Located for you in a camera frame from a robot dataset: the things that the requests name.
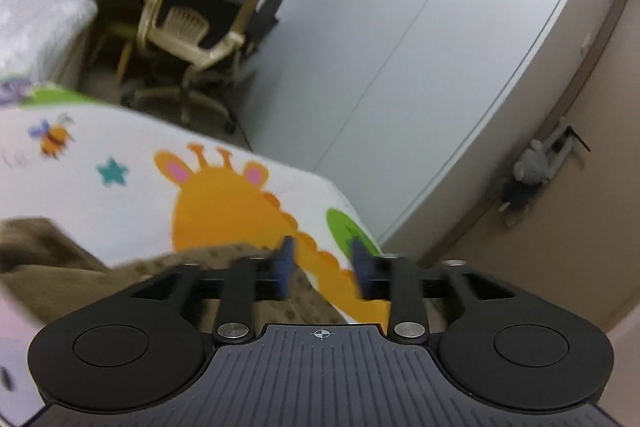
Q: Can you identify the beige office chair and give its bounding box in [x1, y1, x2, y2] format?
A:
[102, 0, 283, 134]

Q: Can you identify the grey plush on door handle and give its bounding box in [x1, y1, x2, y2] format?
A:
[498, 116, 591, 228]

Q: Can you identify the white wardrobe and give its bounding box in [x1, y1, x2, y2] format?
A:
[239, 0, 613, 258]

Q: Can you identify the white quilted mattress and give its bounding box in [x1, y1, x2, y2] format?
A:
[1, 0, 98, 83]

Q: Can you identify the brown polka dot corduroy garment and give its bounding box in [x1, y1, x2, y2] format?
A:
[0, 215, 452, 338]

